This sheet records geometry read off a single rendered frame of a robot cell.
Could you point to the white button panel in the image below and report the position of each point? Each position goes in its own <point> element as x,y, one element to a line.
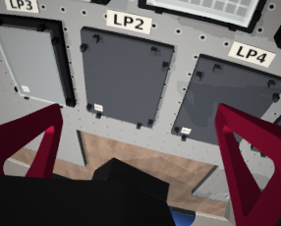
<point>229,215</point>

